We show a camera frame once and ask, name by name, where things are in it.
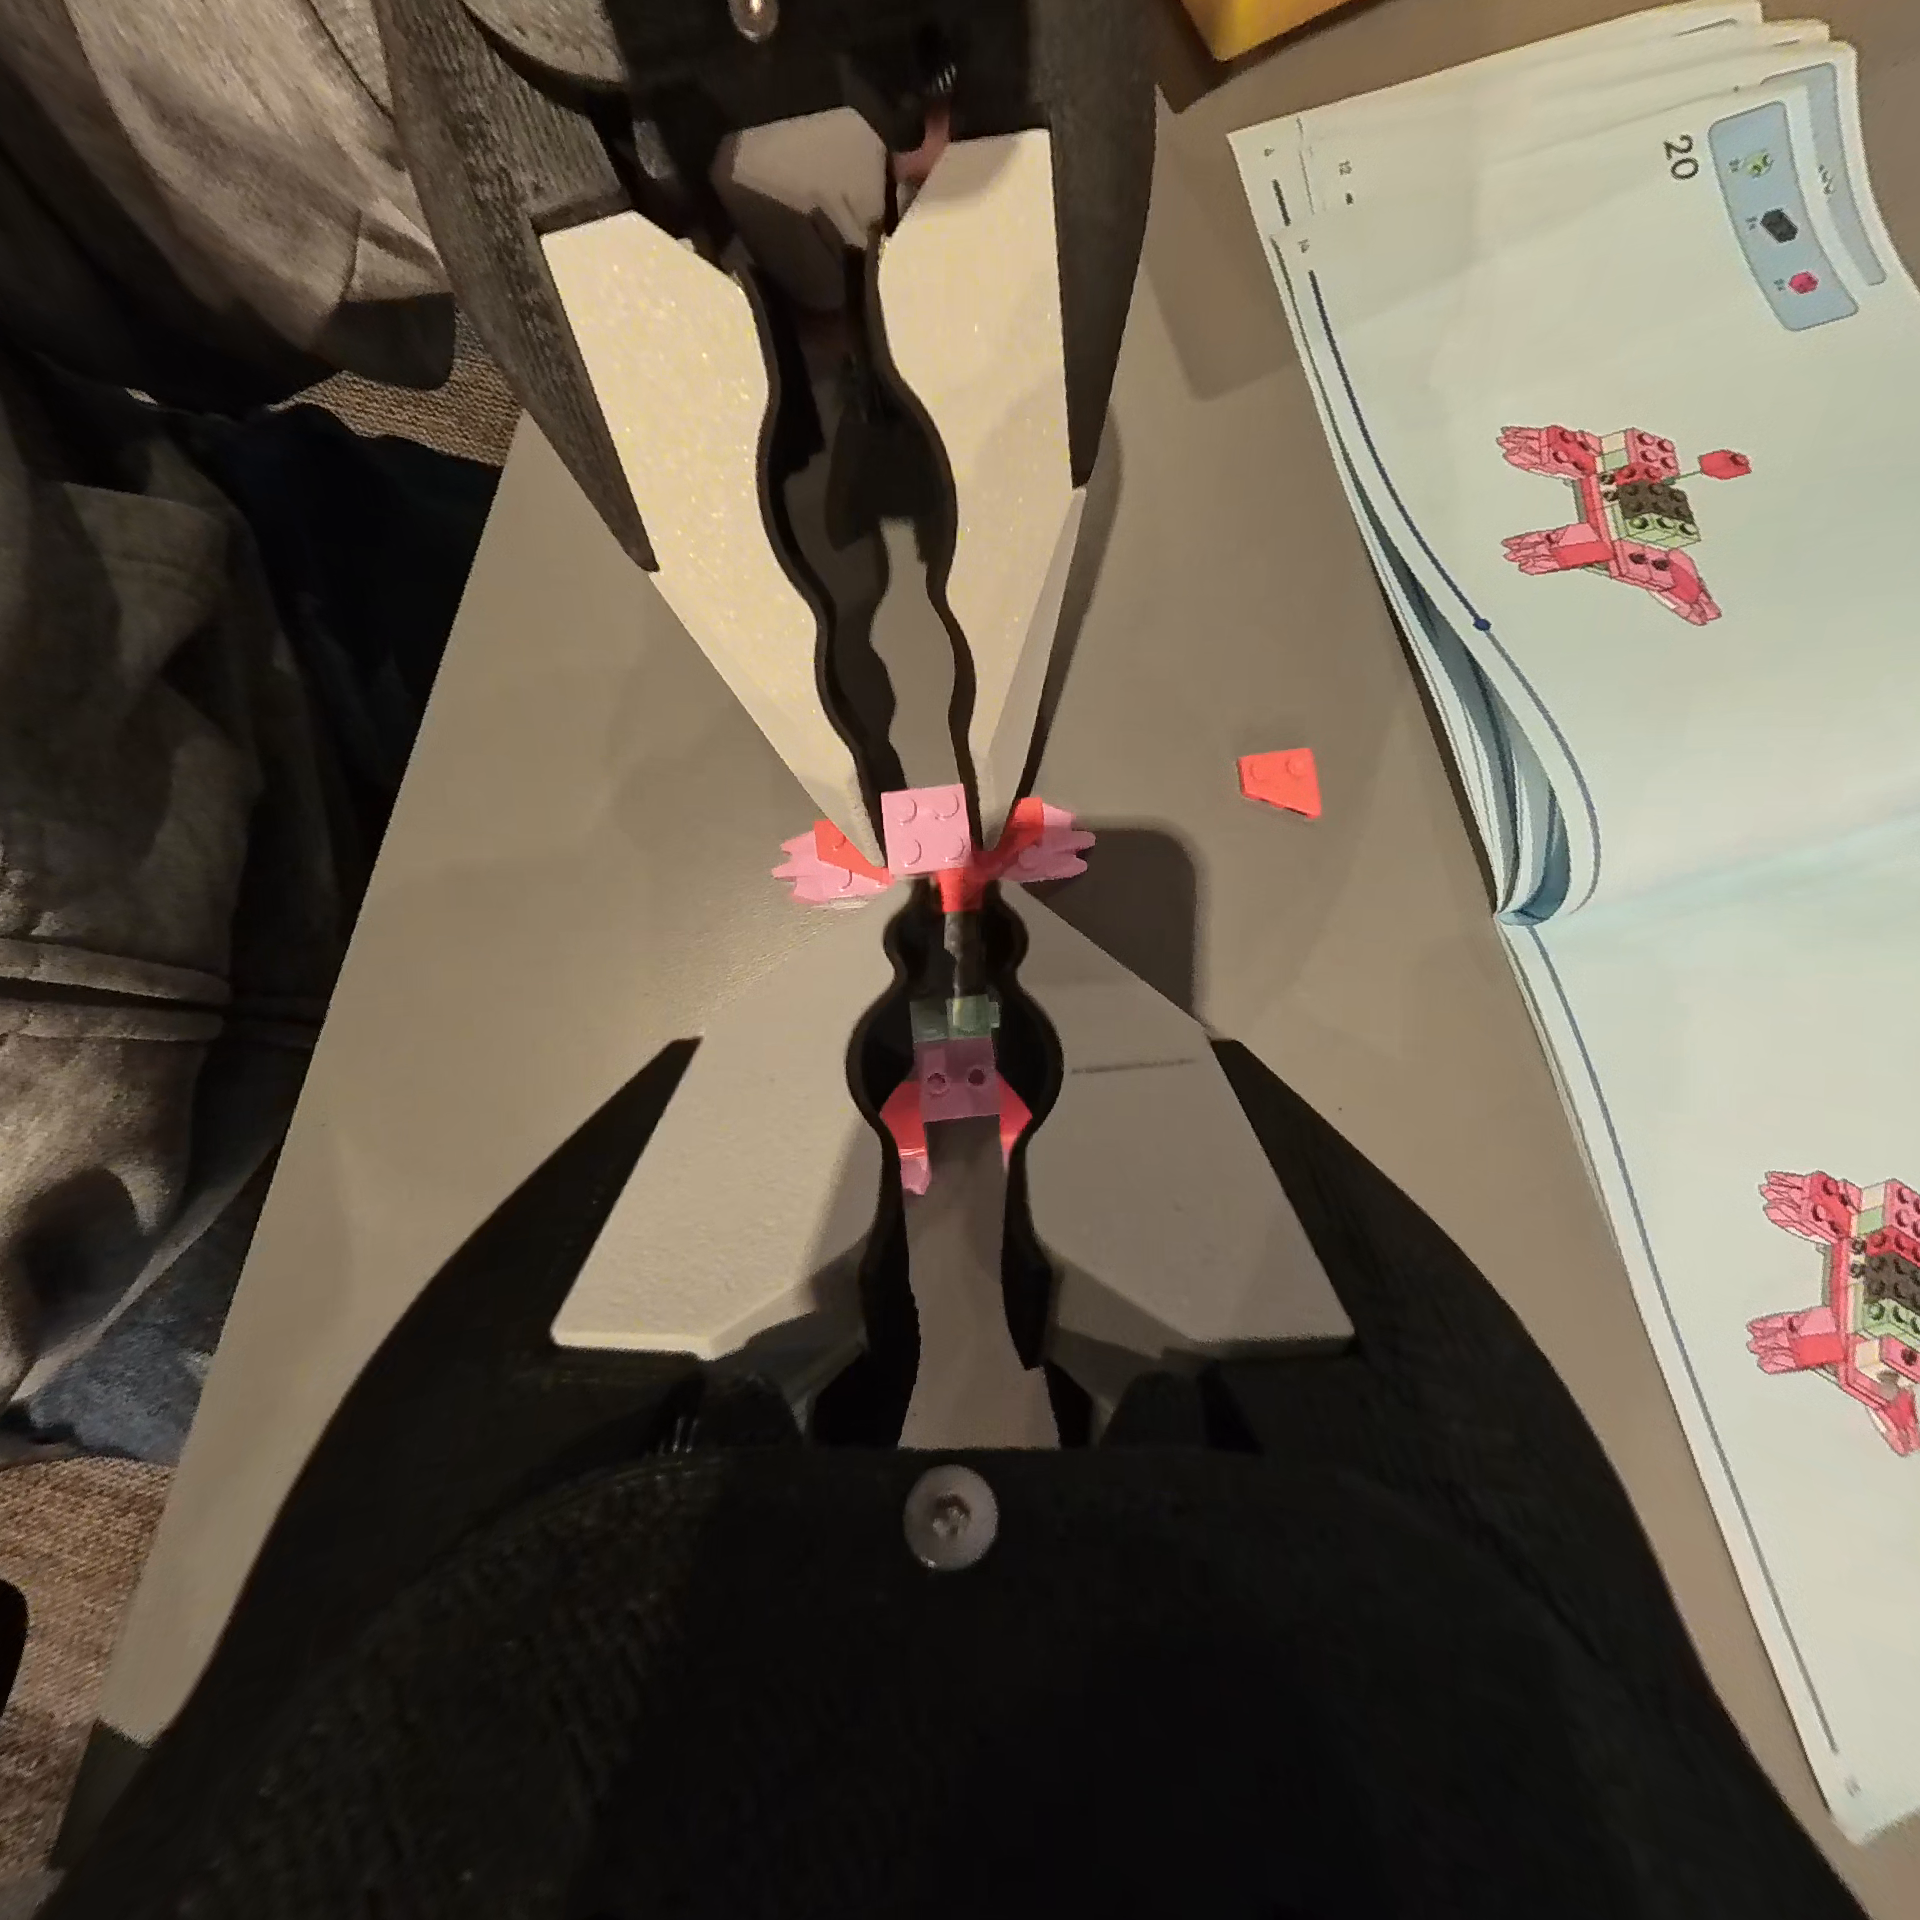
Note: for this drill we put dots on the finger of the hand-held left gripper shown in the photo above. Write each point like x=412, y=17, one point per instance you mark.
x=705, y=446
x=999, y=377

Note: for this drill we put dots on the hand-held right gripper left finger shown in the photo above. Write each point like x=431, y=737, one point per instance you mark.
x=722, y=1194

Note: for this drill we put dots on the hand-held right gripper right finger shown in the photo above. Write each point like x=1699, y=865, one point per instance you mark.
x=1180, y=1194

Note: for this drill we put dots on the pink toy brick model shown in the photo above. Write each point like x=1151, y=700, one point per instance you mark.
x=930, y=825

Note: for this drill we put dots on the yellow plastic bin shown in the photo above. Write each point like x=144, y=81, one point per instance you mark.
x=1245, y=17

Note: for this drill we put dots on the person's left forearm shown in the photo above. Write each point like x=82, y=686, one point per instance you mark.
x=196, y=149

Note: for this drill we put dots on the grey desk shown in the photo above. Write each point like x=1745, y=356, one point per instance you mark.
x=1354, y=1021

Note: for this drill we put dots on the red wedge plate brick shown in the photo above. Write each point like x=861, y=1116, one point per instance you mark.
x=1286, y=780

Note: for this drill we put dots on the thick light blue instruction booklet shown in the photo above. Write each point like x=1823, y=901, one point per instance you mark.
x=1648, y=672

